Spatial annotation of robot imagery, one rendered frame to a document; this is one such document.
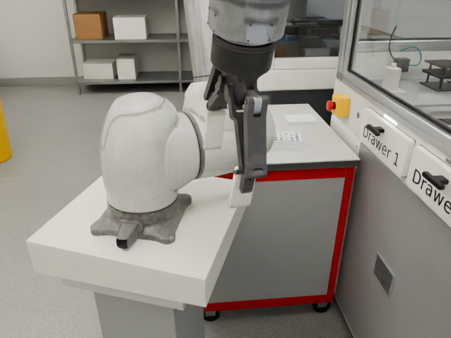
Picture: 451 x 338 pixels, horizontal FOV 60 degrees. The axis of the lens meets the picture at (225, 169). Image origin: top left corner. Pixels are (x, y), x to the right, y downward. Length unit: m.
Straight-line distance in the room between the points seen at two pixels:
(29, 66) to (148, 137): 4.98
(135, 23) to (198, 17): 3.95
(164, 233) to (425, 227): 0.67
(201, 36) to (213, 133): 0.29
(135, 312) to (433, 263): 0.74
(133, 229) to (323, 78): 1.42
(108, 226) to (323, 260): 0.98
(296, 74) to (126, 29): 3.13
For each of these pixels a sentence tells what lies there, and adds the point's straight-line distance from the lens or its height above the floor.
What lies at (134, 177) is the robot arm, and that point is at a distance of 0.77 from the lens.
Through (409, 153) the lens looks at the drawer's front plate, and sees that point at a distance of 1.16.
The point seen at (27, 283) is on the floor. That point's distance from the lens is 2.16.
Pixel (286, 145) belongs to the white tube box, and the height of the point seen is 0.78.
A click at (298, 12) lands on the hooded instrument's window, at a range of 1.94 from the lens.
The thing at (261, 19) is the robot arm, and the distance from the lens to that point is 0.43.
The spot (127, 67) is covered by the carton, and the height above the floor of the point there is 0.29.
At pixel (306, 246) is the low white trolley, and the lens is 1.55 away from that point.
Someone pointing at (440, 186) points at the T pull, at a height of 0.91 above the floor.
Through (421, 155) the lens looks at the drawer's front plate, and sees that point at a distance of 1.10.
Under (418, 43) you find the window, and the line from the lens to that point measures 1.20.
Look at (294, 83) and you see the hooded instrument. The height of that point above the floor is 0.84.
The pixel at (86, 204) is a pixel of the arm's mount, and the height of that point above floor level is 0.84.
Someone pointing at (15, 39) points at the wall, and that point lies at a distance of 5.67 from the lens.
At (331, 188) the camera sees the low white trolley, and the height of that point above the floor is 0.64.
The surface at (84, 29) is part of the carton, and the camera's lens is 4.94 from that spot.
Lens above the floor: 1.33
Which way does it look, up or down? 27 degrees down
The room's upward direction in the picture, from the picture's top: straight up
